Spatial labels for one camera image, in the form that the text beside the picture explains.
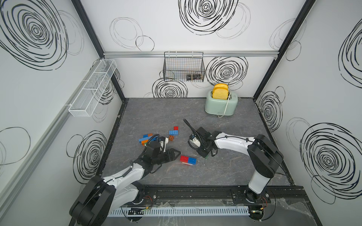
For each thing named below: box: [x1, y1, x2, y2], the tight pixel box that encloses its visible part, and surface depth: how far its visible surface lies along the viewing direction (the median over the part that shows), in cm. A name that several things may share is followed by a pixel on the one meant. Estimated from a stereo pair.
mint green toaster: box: [205, 90, 239, 116], surface depth 101 cm
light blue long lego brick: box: [168, 129, 179, 136], surface depth 99 cm
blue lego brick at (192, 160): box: [187, 157, 198, 166], surface depth 82 cm
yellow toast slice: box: [212, 83, 229, 100], surface depth 100 cm
